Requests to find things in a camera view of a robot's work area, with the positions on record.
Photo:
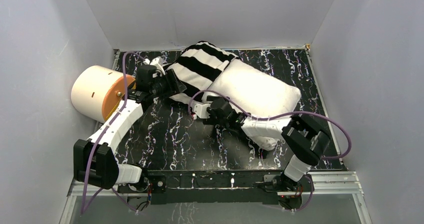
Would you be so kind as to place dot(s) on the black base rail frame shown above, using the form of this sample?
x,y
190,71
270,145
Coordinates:
x,y
225,186

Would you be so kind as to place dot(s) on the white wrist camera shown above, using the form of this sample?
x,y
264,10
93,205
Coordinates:
x,y
158,62
200,110

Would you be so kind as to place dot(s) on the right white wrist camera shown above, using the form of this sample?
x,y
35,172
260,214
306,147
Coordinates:
x,y
200,110

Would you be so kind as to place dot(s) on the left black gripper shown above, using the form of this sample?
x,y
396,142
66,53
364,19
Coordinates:
x,y
170,84

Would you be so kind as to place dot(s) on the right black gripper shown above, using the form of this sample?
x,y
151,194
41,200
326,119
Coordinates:
x,y
211,120

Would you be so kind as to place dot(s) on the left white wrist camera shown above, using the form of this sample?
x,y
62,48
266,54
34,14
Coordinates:
x,y
158,62

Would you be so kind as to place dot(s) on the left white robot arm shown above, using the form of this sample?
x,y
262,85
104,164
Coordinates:
x,y
94,158

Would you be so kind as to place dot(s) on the white pillow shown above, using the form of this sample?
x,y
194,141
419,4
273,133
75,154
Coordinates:
x,y
256,92

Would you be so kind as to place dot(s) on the black white striped pillowcase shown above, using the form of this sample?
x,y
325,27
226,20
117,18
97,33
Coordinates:
x,y
198,66

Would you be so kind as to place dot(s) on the white orange cylinder roll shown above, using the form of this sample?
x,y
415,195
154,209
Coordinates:
x,y
97,91

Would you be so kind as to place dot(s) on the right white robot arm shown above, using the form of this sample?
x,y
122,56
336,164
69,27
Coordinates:
x,y
306,138

